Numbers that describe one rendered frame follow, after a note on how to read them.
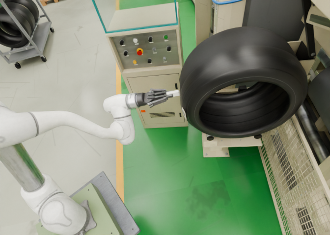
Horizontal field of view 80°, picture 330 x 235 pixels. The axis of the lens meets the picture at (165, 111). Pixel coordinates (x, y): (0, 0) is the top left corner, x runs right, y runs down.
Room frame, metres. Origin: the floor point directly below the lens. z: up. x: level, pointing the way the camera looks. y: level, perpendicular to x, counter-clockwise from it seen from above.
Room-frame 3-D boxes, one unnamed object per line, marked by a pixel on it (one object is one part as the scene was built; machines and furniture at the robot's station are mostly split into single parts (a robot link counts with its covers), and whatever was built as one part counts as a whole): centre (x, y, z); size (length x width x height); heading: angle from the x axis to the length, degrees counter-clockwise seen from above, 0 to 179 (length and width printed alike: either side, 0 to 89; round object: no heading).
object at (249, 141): (0.74, -0.41, 0.80); 0.37 x 0.36 x 0.02; 77
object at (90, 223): (0.33, 0.65, 0.78); 0.22 x 0.18 x 0.06; 23
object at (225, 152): (0.99, -0.45, 0.01); 0.27 x 0.27 x 0.02; 77
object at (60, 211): (0.35, 0.66, 0.92); 0.18 x 0.16 x 0.22; 46
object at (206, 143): (0.77, -0.27, 0.84); 0.36 x 0.09 x 0.06; 167
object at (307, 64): (0.87, -0.83, 1.05); 0.20 x 0.15 x 0.30; 167
